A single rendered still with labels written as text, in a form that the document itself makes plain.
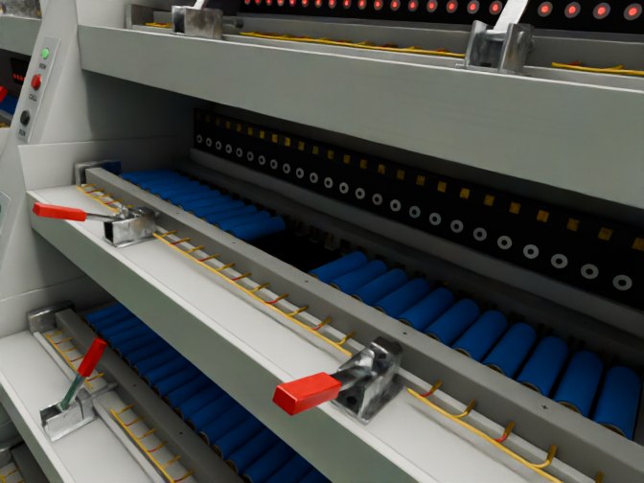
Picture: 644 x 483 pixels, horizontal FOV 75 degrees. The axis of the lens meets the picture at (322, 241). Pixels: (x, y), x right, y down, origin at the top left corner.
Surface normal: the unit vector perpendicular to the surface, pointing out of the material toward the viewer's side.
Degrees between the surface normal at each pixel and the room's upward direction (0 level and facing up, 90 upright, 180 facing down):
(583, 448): 113
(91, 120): 90
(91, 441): 23
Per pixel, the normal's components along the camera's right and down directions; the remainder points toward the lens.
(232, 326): 0.11, -0.91
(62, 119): 0.76, 0.34
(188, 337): -0.64, 0.24
